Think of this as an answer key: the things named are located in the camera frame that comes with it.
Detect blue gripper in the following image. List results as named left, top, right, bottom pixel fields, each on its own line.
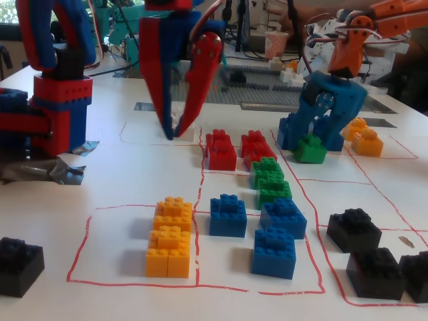
left=294, top=70, right=369, bottom=152

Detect red and blue gripper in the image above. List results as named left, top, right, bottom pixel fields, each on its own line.
left=138, top=0, right=225, bottom=141

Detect green lego block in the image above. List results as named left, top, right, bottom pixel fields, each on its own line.
left=293, top=133, right=328, bottom=165
left=249, top=156, right=286, bottom=190
left=255, top=177, right=293, bottom=211

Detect yellow lego block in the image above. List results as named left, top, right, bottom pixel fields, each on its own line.
left=145, top=225, right=192, bottom=279
left=342, top=116, right=369, bottom=142
left=152, top=196, right=194, bottom=242
left=350, top=128, right=385, bottom=158

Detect blue lego block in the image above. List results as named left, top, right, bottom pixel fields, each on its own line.
left=250, top=226, right=297, bottom=280
left=277, top=113, right=304, bottom=150
left=310, top=118, right=345, bottom=152
left=259, top=197, right=308, bottom=240
left=209, top=193, right=248, bottom=239

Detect dark lego block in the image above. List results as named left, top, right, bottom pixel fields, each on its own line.
left=228, top=70, right=249, bottom=84

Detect red lego block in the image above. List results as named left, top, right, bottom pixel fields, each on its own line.
left=205, top=138, right=238, bottom=171
left=205, top=128, right=232, bottom=150
left=240, top=130, right=268, bottom=158
left=243, top=142, right=279, bottom=171

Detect black lego block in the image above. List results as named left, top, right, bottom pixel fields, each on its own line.
left=0, top=237, right=45, bottom=299
left=345, top=247, right=408, bottom=301
left=326, top=207, right=383, bottom=254
left=399, top=250, right=428, bottom=304

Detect grey lego baseplate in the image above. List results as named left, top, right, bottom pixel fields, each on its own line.
left=170, top=64, right=381, bottom=105

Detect dotted paper cup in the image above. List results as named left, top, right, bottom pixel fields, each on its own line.
left=264, top=31, right=290, bottom=60

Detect black stand pole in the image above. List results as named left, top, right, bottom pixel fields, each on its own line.
left=286, top=0, right=300, bottom=35

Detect black curved object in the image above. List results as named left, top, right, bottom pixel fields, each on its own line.
left=0, top=44, right=13, bottom=72

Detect silver duct tape patch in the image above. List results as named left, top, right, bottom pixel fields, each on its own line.
left=0, top=139, right=100, bottom=187

